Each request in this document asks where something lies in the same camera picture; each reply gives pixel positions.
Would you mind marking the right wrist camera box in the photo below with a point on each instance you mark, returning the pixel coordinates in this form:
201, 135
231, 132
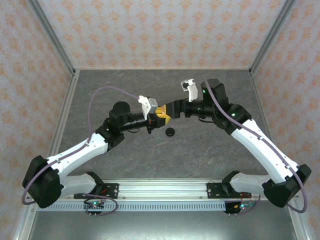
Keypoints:
193, 91

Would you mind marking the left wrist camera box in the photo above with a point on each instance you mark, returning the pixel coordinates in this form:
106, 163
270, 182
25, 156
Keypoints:
150, 105

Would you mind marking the grey sheet metal panel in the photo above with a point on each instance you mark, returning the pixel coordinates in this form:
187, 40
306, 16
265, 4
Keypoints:
162, 227

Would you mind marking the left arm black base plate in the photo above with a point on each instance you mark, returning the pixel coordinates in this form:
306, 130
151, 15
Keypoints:
111, 190

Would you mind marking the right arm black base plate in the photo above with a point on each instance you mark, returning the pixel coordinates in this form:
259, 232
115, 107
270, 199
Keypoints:
215, 191

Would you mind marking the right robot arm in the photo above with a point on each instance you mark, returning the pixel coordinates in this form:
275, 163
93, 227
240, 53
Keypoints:
262, 147

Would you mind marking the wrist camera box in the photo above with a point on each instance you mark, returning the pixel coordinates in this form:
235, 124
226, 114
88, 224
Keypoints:
150, 105
193, 91

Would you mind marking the round black earbud case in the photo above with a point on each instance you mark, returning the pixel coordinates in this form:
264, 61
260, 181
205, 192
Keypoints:
170, 131

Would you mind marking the aluminium frame post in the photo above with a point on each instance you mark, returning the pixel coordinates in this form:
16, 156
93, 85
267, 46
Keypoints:
52, 35
271, 35

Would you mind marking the aluminium mounting rail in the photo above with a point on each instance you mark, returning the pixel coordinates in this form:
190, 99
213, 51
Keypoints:
162, 190

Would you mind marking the aluminium floor rail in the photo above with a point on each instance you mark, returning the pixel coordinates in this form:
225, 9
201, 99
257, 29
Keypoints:
71, 87
260, 100

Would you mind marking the aluminium frame beam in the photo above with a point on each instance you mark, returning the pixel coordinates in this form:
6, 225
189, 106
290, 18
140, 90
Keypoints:
297, 222
25, 221

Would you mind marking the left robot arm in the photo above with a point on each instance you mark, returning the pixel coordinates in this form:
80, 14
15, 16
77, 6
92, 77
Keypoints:
75, 155

